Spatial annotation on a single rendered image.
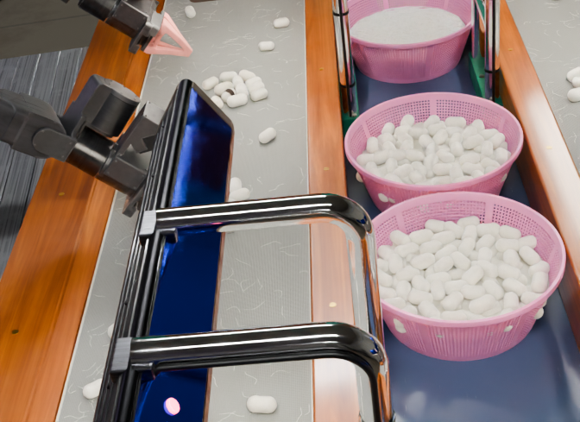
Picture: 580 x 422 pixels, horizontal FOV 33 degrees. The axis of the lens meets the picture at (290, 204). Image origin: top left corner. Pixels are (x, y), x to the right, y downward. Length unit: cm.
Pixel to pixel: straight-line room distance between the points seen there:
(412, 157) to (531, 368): 41
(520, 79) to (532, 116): 12
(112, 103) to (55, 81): 73
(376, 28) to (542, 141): 54
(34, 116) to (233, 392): 44
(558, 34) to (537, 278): 68
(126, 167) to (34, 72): 81
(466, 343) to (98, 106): 57
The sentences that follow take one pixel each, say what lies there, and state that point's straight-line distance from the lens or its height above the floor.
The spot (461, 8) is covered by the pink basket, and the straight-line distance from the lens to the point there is 195.
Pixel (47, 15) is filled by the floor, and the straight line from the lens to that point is 418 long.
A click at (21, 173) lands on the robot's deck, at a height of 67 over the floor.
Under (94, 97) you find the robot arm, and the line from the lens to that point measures 134.
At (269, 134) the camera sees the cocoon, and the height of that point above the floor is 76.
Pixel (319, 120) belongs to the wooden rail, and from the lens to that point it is 157.
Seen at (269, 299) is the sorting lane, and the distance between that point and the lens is 127.
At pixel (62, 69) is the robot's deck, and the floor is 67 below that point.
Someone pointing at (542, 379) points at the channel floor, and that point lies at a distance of 124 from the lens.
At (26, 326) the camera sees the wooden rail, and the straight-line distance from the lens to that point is 129.
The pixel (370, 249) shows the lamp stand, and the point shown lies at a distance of 80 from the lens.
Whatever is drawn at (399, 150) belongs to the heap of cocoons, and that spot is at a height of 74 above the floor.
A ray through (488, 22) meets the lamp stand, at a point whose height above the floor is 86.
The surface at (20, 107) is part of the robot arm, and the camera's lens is 131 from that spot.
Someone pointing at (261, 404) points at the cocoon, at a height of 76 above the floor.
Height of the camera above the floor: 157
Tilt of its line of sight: 35 degrees down
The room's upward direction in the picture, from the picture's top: 8 degrees counter-clockwise
